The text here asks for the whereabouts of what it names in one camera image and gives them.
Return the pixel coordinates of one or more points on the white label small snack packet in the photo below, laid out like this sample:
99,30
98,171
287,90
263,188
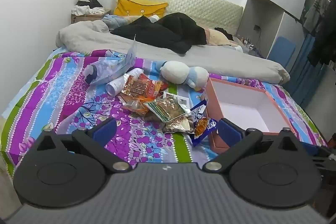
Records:
182,101

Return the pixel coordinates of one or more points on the white spray bottle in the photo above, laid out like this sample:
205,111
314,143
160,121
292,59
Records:
115,84

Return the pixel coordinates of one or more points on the blue board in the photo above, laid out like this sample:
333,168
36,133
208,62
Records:
282,48

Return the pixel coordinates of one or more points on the black wall outlet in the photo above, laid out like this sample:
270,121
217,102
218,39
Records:
256,27

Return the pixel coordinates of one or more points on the floral striped bed sheet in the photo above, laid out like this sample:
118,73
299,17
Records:
52,98

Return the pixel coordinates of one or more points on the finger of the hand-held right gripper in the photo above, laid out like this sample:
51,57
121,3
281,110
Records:
321,158

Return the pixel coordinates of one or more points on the yellow pillow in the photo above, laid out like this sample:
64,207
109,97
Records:
136,7

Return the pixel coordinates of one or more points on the white and blue plush toy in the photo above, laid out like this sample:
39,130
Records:
176,71

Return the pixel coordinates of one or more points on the dark cloth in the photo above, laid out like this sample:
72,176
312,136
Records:
93,0

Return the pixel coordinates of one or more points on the white cloth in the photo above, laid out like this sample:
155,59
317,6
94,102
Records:
84,10

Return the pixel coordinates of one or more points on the grey duvet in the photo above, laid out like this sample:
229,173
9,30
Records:
225,61

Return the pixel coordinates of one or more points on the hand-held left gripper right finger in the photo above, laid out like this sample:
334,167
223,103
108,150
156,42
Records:
231,132

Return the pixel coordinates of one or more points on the brown nightstand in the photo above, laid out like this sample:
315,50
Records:
84,18

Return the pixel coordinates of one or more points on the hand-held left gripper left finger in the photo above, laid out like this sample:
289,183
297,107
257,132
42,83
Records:
105,132

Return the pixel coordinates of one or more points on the grey striped hanging jacket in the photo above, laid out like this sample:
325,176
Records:
315,11

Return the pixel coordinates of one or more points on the black clothing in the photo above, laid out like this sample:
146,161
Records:
168,29

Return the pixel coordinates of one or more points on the beige plush pillow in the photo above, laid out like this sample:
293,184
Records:
218,36

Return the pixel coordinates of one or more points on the light blue garment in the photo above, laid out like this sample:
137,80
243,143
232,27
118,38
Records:
113,21

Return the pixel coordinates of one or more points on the green bordered nut snack packet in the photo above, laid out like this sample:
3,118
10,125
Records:
168,108

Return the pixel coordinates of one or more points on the pink cardboard box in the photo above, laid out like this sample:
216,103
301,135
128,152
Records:
244,103

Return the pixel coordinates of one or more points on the clear plastic bag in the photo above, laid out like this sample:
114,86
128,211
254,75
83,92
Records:
110,69

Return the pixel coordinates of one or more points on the gold brown snack packet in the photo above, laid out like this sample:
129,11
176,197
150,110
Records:
178,125

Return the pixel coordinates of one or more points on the red label strip snack packet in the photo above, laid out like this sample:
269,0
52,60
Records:
141,86

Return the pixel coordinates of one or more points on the dark blue object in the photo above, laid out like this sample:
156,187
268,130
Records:
89,75

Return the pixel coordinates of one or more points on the black hanging jacket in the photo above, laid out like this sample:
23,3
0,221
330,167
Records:
326,35

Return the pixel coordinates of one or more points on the blue snack packet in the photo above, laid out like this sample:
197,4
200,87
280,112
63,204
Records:
202,126

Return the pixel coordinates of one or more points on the orange red bean snack packet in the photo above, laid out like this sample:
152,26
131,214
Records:
136,108

